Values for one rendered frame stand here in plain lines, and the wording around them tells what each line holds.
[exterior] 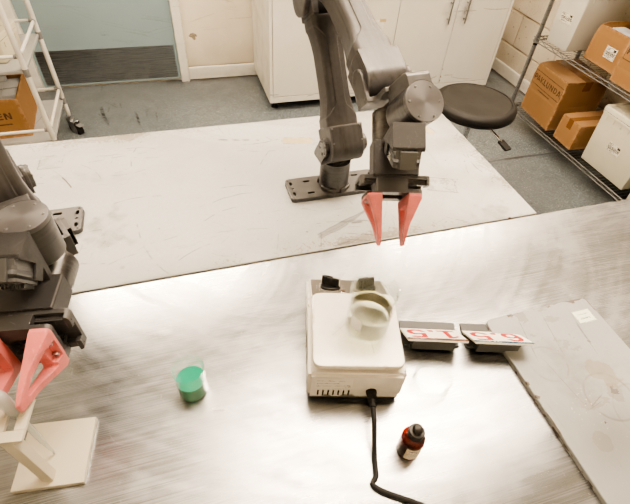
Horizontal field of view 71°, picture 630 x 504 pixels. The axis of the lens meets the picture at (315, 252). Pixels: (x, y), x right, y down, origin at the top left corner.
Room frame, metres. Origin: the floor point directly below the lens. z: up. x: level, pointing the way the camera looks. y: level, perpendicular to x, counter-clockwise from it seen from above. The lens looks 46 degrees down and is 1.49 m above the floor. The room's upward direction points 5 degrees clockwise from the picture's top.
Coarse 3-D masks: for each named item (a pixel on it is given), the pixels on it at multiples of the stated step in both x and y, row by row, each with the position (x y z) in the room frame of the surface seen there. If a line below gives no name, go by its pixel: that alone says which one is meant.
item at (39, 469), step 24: (0, 432) 0.16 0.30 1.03; (24, 432) 0.17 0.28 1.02; (48, 432) 0.21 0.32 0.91; (72, 432) 0.21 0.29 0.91; (24, 456) 0.15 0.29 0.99; (48, 456) 0.18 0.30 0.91; (72, 456) 0.18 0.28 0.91; (24, 480) 0.15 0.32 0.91; (48, 480) 0.15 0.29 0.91; (72, 480) 0.16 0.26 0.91
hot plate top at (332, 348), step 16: (320, 304) 0.39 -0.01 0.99; (336, 304) 0.39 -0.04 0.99; (320, 320) 0.36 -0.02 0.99; (336, 320) 0.36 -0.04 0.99; (320, 336) 0.33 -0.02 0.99; (336, 336) 0.33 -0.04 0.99; (400, 336) 0.34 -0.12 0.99; (320, 352) 0.31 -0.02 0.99; (336, 352) 0.31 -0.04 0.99; (352, 352) 0.31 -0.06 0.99; (368, 352) 0.31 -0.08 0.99; (384, 352) 0.32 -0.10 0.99; (400, 352) 0.32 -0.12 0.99; (320, 368) 0.29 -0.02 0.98; (336, 368) 0.29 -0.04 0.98; (352, 368) 0.29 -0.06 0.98; (368, 368) 0.29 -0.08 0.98; (384, 368) 0.29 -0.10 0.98; (400, 368) 0.30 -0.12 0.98
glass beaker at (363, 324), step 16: (368, 272) 0.39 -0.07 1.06; (384, 272) 0.38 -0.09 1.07; (352, 288) 0.36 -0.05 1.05; (368, 288) 0.38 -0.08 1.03; (384, 288) 0.38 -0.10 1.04; (400, 288) 0.36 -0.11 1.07; (352, 304) 0.34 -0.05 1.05; (352, 320) 0.34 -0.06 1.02; (368, 320) 0.33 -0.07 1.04; (384, 320) 0.33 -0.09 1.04; (352, 336) 0.33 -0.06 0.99; (368, 336) 0.33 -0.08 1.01; (384, 336) 0.34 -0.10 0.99
